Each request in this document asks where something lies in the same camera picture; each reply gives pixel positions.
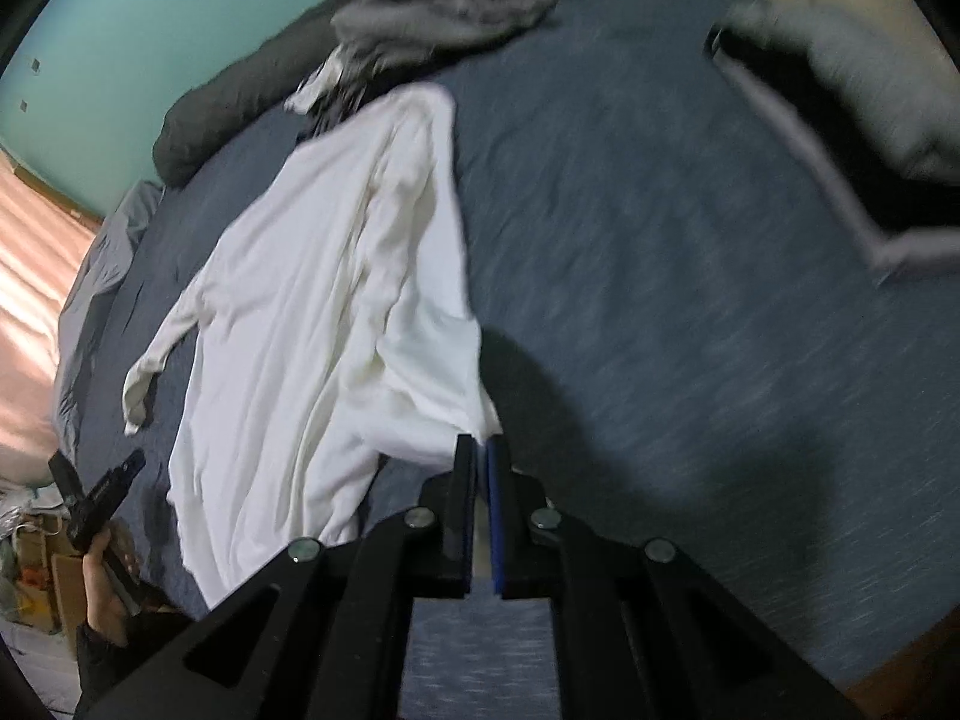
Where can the clear plastic bag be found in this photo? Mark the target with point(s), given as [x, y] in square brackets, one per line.
[26, 514]

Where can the bed with blue sheet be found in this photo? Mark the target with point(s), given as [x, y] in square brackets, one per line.
[675, 315]

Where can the white garment with black trim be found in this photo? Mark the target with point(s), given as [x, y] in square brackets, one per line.
[315, 86]

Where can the cardboard box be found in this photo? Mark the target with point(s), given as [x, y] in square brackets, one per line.
[37, 600]

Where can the light grey blanket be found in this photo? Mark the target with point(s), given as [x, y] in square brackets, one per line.
[90, 292]

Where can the person's left hand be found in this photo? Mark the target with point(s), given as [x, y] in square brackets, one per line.
[101, 592]

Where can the crumpled grey sweatshirt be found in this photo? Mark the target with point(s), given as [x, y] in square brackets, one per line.
[435, 15]

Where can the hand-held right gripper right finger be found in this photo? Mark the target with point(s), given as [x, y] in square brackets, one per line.
[495, 517]

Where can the white long-sleeve shirt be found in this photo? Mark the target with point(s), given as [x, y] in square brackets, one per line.
[300, 277]

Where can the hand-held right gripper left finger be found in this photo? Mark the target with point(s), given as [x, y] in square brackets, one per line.
[457, 510]

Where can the dark grey rolled duvet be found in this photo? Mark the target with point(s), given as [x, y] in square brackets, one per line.
[225, 112]

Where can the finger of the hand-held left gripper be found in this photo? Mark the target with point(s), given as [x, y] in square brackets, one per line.
[124, 472]

